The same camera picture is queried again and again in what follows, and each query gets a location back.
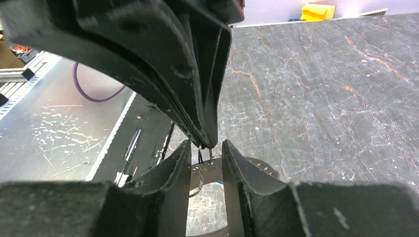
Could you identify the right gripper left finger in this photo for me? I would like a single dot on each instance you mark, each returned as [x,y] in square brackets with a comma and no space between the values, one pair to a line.
[152,205]

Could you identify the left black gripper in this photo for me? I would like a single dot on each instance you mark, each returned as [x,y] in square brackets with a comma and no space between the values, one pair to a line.
[173,52]

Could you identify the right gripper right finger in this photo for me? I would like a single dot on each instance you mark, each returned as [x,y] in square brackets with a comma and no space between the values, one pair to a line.
[259,205]

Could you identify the large metal disc keyring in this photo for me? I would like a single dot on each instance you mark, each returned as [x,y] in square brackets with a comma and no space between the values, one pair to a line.
[206,216]

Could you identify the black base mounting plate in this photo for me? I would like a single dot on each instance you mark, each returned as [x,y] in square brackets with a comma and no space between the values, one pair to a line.
[138,142]

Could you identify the yellow orange block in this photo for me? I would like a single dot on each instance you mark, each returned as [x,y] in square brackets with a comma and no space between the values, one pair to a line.
[313,12]

